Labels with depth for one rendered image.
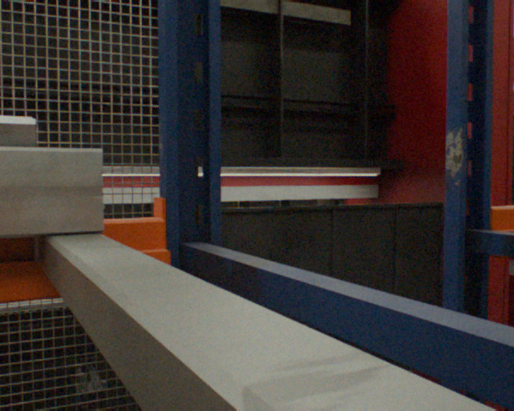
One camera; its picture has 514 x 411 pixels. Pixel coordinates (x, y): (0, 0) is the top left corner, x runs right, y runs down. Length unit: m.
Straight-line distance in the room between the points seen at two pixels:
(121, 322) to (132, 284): 0.02
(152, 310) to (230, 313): 0.02
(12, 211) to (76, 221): 0.04
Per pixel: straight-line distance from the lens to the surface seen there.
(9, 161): 0.38
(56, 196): 0.39
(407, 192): 2.46
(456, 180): 0.69
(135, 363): 0.17
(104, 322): 0.21
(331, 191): 2.46
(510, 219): 0.76
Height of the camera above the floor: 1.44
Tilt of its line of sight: 3 degrees down
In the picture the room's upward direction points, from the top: straight up
